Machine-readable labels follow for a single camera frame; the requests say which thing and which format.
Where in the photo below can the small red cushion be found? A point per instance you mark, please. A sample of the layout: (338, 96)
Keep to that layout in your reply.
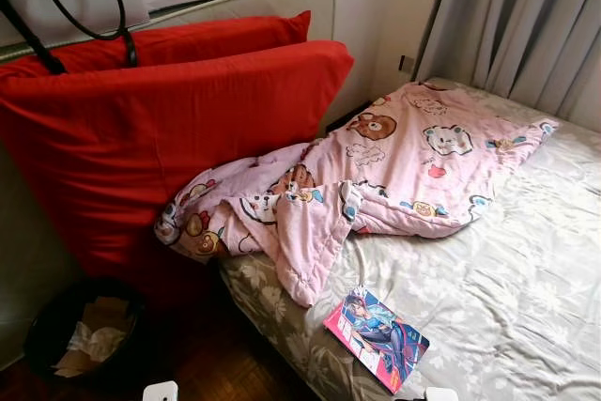
(207, 39)

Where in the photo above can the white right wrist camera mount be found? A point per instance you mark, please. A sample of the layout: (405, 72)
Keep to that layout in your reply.
(441, 394)

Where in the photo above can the pink cartoon bear blanket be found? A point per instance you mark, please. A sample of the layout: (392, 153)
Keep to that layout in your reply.
(423, 147)

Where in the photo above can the large red cushion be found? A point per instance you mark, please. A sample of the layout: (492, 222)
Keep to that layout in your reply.
(141, 138)

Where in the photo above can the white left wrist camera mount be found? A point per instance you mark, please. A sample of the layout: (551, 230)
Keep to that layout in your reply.
(161, 393)

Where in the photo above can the grey curtain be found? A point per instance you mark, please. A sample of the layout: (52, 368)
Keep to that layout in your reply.
(507, 16)

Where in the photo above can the bed with beige floral sheet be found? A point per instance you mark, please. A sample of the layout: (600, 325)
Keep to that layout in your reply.
(507, 269)

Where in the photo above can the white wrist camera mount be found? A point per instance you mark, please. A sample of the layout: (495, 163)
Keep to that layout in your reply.
(161, 393)
(441, 394)

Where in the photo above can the colourful comic book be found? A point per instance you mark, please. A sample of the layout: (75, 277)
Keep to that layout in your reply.
(380, 335)

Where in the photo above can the green white quilted mattress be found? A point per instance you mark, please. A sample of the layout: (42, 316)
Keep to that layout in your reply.
(310, 2)

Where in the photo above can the wall socket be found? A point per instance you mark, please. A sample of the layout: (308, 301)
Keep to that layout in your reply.
(406, 64)

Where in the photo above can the black waste basket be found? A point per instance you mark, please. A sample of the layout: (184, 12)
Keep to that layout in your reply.
(42, 326)

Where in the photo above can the crumpled waste paper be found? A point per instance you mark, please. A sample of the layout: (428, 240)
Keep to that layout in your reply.
(94, 335)

